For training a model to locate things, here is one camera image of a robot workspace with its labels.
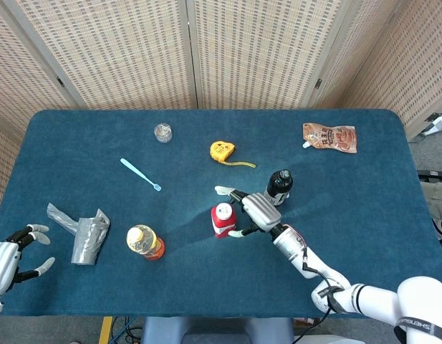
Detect dark brown bottle black cap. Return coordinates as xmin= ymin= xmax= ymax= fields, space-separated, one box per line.
xmin=263 ymin=169 xmax=294 ymax=208

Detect teal table cloth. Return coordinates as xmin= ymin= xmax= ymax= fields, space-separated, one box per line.
xmin=0 ymin=108 xmax=442 ymax=320

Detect red NFC juice bottle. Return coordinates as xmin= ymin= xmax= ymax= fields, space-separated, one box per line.
xmin=211 ymin=202 xmax=238 ymax=239

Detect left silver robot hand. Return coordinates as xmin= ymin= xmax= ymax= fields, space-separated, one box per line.
xmin=0 ymin=224 xmax=56 ymax=297

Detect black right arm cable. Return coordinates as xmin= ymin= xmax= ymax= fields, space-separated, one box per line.
xmin=292 ymin=247 xmax=347 ymax=344

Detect yellow tape measure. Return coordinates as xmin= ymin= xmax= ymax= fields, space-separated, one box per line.
xmin=208 ymin=140 xmax=256 ymax=169

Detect orange tea bottle yellow cap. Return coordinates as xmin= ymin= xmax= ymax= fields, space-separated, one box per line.
xmin=126 ymin=224 xmax=166 ymax=261

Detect light blue toothbrush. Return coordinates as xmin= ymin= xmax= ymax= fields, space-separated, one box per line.
xmin=120 ymin=158 xmax=163 ymax=193

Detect orange snack pouch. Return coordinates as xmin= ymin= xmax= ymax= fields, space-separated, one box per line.
xmin=302 ymin=122 xmax=358 ymax=154

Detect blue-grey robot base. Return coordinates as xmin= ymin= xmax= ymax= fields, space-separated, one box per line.
xmin=140 ymin=317 xmax=295 ymax=344

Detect beige padded chair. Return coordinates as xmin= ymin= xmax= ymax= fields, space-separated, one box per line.
xmin=419 ymin=181 xmax=442 ymax=241

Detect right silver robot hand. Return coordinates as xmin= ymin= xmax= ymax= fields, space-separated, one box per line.
xmin=214 ymin=185 xmax=282 ymax=239

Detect brown cardboard box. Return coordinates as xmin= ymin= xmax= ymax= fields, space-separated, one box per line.
xmin=294 ymin=317 xmax=322 ymax=328

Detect white device on floor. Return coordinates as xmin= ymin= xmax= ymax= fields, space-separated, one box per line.
xmin=421 ymin=113 xmax=442 ymax=136

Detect crumpled silver foil bag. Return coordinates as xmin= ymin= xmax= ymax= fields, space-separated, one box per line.
xmin=46 ymin=202 xmax=111 ymax=266

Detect woven folding screen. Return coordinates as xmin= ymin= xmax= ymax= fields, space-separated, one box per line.
xmin=0 ymin=0 xmax=442 ymax=225

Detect blue floor cable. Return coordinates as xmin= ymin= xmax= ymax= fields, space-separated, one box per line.
xmin=111 ymin=317 xmax=136 ymax=344

